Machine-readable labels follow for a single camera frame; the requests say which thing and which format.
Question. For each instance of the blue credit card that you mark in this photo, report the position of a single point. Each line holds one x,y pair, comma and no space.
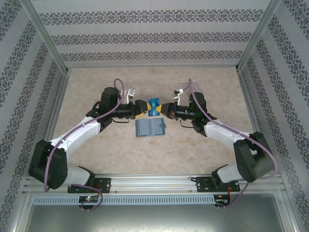
154,106

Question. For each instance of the blue-grey card holder wallet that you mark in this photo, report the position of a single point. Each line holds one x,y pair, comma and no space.
147,128

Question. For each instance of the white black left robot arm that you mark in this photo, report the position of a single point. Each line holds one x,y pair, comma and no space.
77,130

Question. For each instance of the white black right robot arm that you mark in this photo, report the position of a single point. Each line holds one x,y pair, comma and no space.
222,129

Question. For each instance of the right controller circuit board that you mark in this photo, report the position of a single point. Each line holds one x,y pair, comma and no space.
222,199

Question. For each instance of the controller circuit board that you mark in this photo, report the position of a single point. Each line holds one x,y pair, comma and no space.
88,198
222,199

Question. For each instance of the left controller circuit board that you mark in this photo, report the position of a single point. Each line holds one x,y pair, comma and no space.
88,198

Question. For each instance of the grey sheet metal panel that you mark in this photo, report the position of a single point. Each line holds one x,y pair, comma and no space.
154,218

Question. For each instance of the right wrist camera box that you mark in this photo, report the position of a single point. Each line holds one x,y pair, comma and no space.
178,93

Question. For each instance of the aluminium frame cross beam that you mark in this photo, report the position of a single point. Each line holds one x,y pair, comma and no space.
149,65

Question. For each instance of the aluminium table side rail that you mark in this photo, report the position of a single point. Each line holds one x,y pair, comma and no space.
251,104
58,101

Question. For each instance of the aluminium mounting rail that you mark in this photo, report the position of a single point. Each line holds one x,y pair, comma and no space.
152,183

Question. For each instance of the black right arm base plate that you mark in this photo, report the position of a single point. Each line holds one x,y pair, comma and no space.
204,184

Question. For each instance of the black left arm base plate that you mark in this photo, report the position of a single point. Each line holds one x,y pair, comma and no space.
105,184

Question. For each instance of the aluminium frame post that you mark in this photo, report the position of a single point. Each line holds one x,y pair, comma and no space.
259,36
46,36

